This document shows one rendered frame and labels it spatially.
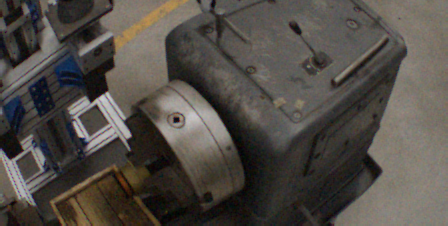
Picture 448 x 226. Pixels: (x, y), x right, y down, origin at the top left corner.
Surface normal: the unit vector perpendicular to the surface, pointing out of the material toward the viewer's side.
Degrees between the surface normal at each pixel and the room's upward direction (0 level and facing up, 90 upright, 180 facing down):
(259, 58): 0
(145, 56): 0
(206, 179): 59
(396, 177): 0
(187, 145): 27
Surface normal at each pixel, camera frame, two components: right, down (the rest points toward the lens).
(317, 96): 0.00, -0.62
